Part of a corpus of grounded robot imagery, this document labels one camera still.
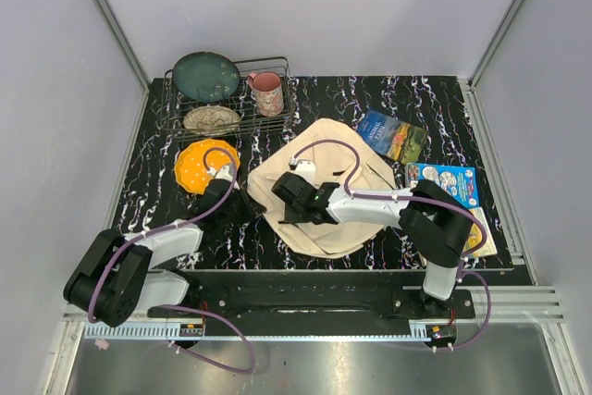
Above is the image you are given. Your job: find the cream canvas student bag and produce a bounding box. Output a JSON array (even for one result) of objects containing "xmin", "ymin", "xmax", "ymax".
[{"xmin": 248, "ymin": 118, "xmax": 399, "ymax": 258}]

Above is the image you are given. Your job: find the Animal Farm paperback book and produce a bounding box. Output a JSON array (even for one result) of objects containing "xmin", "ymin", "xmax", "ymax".
[{"xmin": 357, "ymin": 110, "xmax": 427, "ymax": 165}]

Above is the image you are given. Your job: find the blue comic book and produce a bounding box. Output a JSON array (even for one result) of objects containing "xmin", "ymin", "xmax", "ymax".
[{"xmin": 405, "ymin": 163, "xmax": 480, "ymax": 209}]

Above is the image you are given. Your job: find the yellow picture book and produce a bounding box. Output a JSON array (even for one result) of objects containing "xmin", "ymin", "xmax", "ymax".
[{"xmin": 463, "ymin": 207, "xmax": 498, "ymax": 259}]

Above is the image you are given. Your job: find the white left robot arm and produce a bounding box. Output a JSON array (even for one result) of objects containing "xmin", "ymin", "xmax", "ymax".
[{"xmin": 63, "ymin": 165, "xmax": 265, "ymax": 327}]

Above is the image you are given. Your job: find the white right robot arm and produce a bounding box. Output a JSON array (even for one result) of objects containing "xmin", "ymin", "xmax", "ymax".
[{"xmin": 272, "ymin": 171, "xmax": 476, "ymax": 318}]

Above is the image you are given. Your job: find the orange dotted plate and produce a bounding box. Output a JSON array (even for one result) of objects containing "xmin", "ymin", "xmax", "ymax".
[{"xmin": 174, "ymin": 139, "xmax": 241, "ymax": 195}]

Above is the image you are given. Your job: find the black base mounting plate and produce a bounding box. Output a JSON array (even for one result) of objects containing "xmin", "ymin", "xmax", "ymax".
[{"xmin": 146, "ymin": 269, "xmax": 476, "ymax": 339}]

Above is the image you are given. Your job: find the beige patterned plate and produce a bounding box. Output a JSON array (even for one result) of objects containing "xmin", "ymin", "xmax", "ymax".
[{"xmin": 183, "ymin": 105, "xmax": 241, "ymax": 136}]

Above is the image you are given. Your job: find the pink patterned mug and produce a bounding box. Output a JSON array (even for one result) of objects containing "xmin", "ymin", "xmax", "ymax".
[{"xmin": 246, "ymin": 72, "xmax": 284, "ymax": 117}]

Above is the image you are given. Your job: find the dark green plate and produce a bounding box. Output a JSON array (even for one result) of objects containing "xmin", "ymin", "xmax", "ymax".
[{"xmin": 172, "ymin": 52, "xmax": 241, "ymax": 103}]

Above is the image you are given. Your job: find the wire dish rack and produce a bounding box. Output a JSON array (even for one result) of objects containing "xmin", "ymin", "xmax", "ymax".
[{"xmin": 157, "ymin": 56, "xmax": 296, "ymax": 142}]

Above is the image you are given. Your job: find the white cable duct strip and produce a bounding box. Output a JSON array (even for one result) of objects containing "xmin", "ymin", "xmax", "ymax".
[{"xmin": 84, "ymin": 319, "xmax": 428, "ymax": 342}]

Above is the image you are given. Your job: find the aluminium frame rail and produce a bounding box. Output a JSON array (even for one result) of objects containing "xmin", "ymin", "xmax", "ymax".
[{"xmin": 67, "ymin": 0, "xmax": 152, "ymax": 86}]

